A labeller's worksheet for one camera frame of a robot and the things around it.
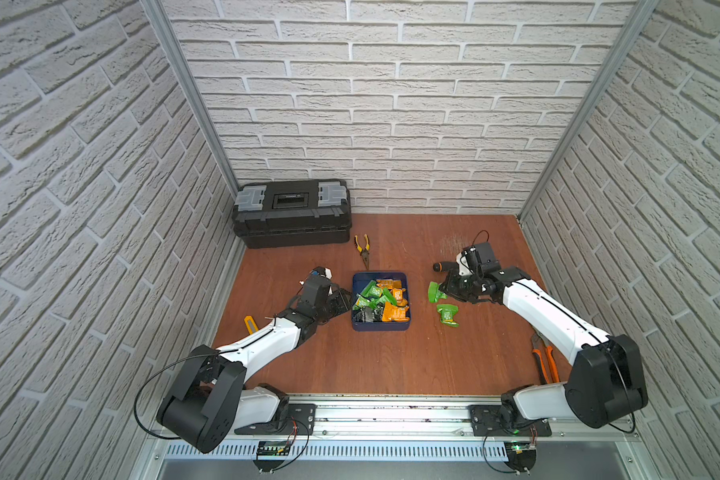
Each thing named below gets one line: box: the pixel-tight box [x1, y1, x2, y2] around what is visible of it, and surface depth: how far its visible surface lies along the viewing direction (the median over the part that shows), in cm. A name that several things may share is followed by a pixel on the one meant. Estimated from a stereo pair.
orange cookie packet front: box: [382, 302, 410, 322], surface depth 91 cm
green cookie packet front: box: [355, 279, 389, 305], surface depth 97 cm
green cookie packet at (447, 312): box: [436, 304, 460, 328], surface depth 93 cm
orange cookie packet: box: [376, 279, 402, 289], surface depth 99 cm
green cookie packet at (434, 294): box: [428, 281, 448, 303], surface depth 89 cm
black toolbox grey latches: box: [232, 179, 352, 249], surface depth 102 cm
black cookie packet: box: [352, 303, 384, 322], surface depth 90 cm
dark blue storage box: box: [352, 272, 410, 332], surface depth 94 cm
